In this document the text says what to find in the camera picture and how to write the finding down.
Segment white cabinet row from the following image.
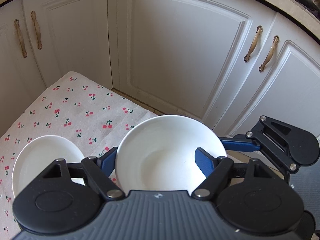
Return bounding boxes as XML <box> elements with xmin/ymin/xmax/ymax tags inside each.
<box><xmin>1</xmin><ymin>0</ymin><xmax>319</xmax><ymax>137</ymax></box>

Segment cherry print tablecloth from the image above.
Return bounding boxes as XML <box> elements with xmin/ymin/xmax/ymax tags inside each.
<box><xmin>1</xmin><ymin>72</ymin><xmax>155</xmax><ymax>239</ymax></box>

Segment white bowl pink flowers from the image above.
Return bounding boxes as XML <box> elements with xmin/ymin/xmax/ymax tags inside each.
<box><xmin>12</xmin><ymin>135</ymin><xmax>84</xmax><ymax>197</ymax></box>

